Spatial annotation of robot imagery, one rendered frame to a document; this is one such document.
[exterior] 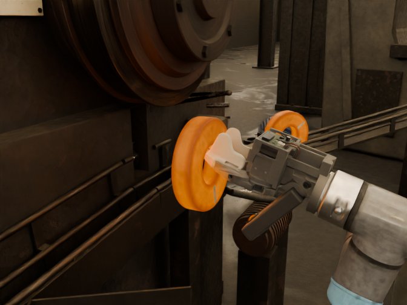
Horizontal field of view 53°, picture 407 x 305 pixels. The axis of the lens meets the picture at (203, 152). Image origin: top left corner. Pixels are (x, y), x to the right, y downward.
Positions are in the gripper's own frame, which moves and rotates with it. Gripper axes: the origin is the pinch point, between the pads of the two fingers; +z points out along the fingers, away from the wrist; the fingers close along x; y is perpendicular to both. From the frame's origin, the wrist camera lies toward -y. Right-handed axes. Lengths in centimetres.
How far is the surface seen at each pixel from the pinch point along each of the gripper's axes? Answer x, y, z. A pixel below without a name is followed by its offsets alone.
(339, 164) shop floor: -253, -86, -8
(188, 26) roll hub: -8.2, 17.1, 12.1
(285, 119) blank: -63, -9, 2
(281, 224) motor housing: -48, -35, -10
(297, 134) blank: -67, -13, -2
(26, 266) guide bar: 19.5, -22.1, 16.9
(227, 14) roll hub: -26.2, 19.2, 13.3
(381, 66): -284, -12, -7
